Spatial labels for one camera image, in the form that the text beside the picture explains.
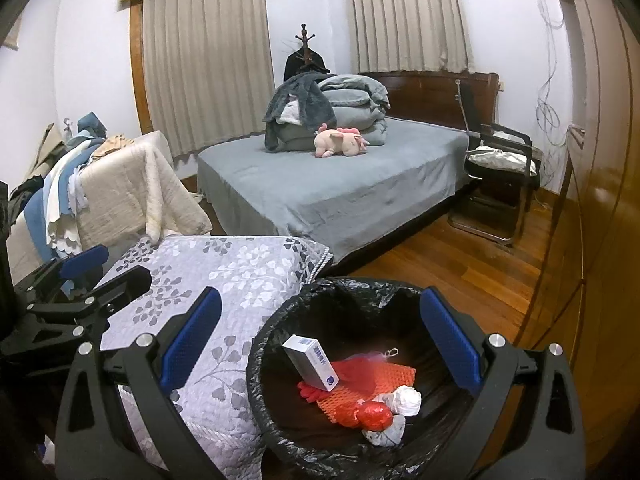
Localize hanging wall cables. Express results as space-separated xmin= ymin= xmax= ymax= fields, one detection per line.
xmin=529 ymin=0 xmax=567 ymax=187

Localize folded grey duvets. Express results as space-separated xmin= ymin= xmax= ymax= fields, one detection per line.
xmin=264 ymin=73 xmax=392 ymax=154

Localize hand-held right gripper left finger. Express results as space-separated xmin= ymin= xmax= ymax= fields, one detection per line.
xmin=54 ymin=286 xmax=226 ymax=480

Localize dark wooden headboard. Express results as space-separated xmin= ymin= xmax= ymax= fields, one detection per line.
xmin=364 ymin=70 xmax=501 ymax=137

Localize tan crumpled cloth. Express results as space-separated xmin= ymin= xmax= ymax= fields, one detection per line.
xmin=92 ymin=133 xmax=134 ymax=159

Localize bin with black liner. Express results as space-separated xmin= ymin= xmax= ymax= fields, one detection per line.
xmin=246 ymin=276 xmax=482 ymax=480

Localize dark grey fleece blanket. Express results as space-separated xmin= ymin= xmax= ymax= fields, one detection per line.
xmin=263 ymin=73 xmax=338 ymax=154

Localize pink plush toy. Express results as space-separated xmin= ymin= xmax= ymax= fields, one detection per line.
xmin=313 ymin=127 xmax=371 ymax=160

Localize red plastic ball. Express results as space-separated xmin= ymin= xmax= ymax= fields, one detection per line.
xmin=355 ymin=400 xmax=396 ymax=432

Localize olive cloth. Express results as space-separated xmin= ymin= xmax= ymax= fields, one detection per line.
xmin=29 ymin=121 xmax=67 ymax=182

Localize white tissue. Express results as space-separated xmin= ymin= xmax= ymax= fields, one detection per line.
xmin=387 ymin=385 xmax=423 ymax=417

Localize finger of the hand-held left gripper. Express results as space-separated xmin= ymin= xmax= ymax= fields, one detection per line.
xmin=15 ymin=243 xmax=110 ymax=307
xmin=6 ymin=265 xmax=153 ymax=362

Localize dark blue cloth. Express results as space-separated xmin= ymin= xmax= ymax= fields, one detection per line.
xmin=74 ymin=111 xmax=109 ymax=142

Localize wide beige curtain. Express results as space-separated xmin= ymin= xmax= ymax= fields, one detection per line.
xmin=142 ymin=0 xmax=277 ymax=159

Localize orange foam net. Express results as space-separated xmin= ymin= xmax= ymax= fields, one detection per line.
xmin=316 ymin=356 xmax=417 ymax=414

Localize narrow beige curtain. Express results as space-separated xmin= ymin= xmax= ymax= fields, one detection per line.
xmin=349 ymin=0 xmax=474 ymax=76

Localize wall picture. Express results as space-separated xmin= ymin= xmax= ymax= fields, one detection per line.
xmin=0 ymin=14 xmax=24 ymax=52

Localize white cable on headboard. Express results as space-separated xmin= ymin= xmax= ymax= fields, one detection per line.
xmin=453 ymin=78 xmax=474 ymax=152

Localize white chair cushion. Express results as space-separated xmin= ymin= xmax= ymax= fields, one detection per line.
xmin=467 ymin=145 xmax=537 ymax=172

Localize red mesh bag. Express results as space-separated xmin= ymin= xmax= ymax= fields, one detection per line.
xmin=342 ymin=349 xmax=401 ymax=392

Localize white blue medicine box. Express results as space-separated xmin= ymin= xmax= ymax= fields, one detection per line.
xmin=282 ymin=333 xmax=340 ymax=392

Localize blue white scalloped blankets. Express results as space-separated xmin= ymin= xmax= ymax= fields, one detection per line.
xmin=21 ymin=137 xmax=109 ymax=262

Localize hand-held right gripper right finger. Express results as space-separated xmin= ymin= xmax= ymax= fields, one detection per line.
xmin=420 ymin=287 xmax=587 ymax=480

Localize black coat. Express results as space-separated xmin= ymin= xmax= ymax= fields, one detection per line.
xmin=283 ymin=50 xmax=332 ymax=82

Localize black metal chair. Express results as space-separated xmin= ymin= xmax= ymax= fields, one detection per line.
xmin=448 ymin=80 xmax=542 ymax=248

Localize wooden wardrobe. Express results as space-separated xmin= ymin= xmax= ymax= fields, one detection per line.
xmin=517 ymin=0 xmax=640 ymax=436

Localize bed with grey sheet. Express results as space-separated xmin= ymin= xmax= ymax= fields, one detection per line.
xmin=196 ymin=116 xmax=474 ymax=264

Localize grey floral quilt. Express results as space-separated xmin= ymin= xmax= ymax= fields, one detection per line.
xmin=94 ymin=235 xmax=332 ymax=480

